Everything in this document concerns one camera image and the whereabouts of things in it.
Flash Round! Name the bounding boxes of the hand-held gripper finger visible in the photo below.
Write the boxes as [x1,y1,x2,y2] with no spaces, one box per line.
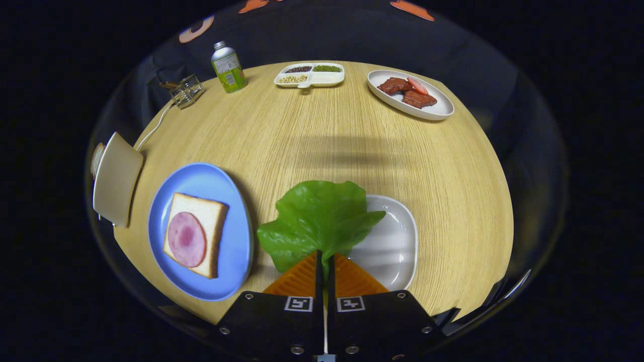
[327,253,443,362]
[214,250,325,362]

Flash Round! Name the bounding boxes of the white rounded rectangular plate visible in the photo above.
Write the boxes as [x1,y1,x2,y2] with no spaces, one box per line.
[347,195,419,292]

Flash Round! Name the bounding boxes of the green lettuce leaf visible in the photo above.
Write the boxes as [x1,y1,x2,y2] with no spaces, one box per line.
[257,180,387,280]

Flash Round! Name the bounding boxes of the white power cable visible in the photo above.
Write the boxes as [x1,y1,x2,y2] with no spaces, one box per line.
[133,101,177,151]

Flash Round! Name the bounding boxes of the green metal bottle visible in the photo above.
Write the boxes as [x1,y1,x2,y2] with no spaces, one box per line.
[211,41,248,94]

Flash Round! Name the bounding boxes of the blue plate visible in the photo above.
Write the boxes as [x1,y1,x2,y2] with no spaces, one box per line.
[147,162,254,302]

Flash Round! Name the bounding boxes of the white bread slice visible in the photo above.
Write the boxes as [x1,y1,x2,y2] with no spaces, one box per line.
[163,192,229,280]

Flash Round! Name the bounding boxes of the white toaster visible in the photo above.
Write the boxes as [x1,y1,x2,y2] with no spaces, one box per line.
[91,132,144,228]

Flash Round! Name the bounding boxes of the metal wire basket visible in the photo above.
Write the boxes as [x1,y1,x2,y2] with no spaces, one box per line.
[170,74,205,110]

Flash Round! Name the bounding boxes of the white oval plate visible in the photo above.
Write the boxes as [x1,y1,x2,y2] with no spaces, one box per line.
[367,69,455,121]

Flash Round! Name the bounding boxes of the brown meat slice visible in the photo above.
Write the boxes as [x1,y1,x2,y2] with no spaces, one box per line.
[401,89,437,109]
[377,77,413,96]

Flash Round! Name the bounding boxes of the pink ham slice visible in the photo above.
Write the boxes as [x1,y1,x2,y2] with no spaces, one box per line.
[167,212,207,268]

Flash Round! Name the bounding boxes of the white divided dish with beans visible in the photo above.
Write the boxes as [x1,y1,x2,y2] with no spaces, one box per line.
[274,62,346,89]

